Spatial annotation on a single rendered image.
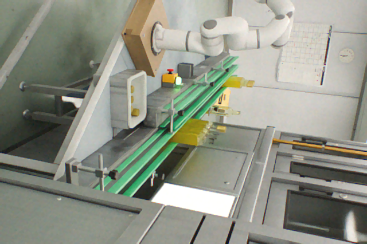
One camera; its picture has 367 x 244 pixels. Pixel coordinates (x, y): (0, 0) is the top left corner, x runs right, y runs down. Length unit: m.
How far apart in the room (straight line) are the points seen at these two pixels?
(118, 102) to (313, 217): 0.93
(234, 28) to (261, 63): 6.09
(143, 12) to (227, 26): 0.38
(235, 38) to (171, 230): 1.01
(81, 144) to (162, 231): 0.73
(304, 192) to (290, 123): 6.16
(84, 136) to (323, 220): 1.00
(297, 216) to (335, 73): 6.19
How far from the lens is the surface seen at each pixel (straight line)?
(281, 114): 7.85
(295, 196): 1.74
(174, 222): 0.79
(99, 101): 1.49
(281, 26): 1.63
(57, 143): 2.16
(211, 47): 1.62
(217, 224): 0.79
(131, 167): 1.41
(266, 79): 7.69
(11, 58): 1.93
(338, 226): 1.61
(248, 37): 1.63
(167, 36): 1.68
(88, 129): 1.44
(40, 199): 0.92
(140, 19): 1.64
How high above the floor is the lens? 1.48
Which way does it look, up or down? 16 degrees down
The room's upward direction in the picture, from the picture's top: 98 degrees clockwise
